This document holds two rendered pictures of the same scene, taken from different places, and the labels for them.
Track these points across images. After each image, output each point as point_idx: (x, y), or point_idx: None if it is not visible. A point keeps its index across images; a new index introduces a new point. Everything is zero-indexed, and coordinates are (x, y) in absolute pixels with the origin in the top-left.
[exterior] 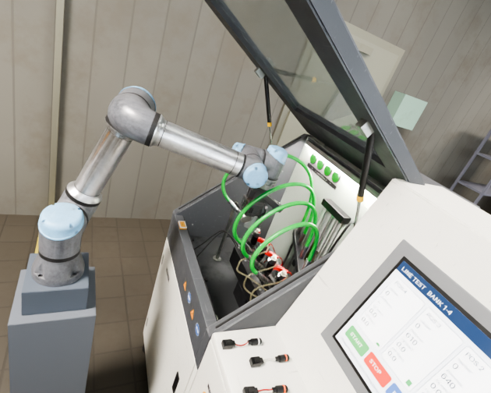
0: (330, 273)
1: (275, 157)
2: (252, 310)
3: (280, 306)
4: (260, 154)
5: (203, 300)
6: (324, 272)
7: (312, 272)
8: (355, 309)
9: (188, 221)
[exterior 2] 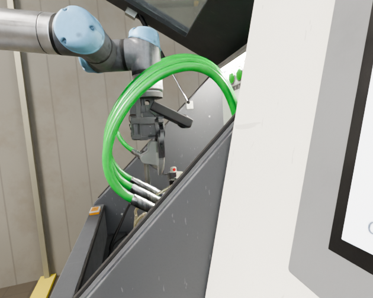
0: (253, 93)
1: (136, 35)
2: (105, 272)
3: (183, 245)
4: (115, 40)
5: (57, 296)
6: (243, 107)
7: (225, 132)
8: (362, 67)
9: (113, 210)
